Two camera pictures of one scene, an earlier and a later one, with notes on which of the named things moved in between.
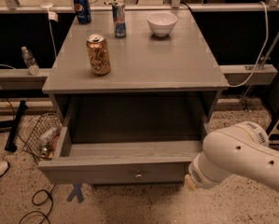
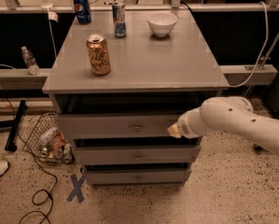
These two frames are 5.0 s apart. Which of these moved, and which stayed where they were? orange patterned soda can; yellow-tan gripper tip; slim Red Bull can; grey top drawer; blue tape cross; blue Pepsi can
Moved: grey top drawer; yellow-tan gripper tip
Stayed: blue tape cross; blue Pepsi can; orange patterned soda can; slim Red Bull can
